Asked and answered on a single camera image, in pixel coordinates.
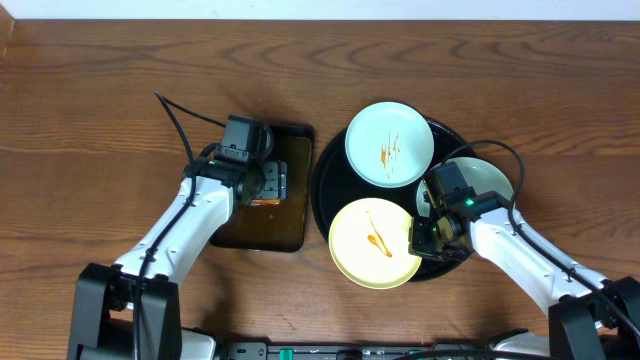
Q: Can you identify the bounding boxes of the black round serving tray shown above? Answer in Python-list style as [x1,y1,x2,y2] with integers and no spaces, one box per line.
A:
[310,117,466,282]

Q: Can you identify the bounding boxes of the yellow plate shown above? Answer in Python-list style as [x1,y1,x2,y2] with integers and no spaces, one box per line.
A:
[328,198,422,290]

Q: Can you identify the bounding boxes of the light blue plate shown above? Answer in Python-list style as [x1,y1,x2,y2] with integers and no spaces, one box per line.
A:
[345,102,435,188]
[416,157,514,217]

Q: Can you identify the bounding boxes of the orange green scrub sponge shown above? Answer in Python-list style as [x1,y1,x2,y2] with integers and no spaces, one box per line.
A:
[250,198,281,206]

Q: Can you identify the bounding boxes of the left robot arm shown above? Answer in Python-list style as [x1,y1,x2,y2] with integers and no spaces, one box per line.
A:
[67,157,288,359]

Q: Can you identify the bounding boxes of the black rectangular water tray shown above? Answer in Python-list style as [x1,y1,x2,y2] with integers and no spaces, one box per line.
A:
[210,125,314,252]

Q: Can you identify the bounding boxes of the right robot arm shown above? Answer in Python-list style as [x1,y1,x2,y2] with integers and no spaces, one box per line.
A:
[409,188,639,359]

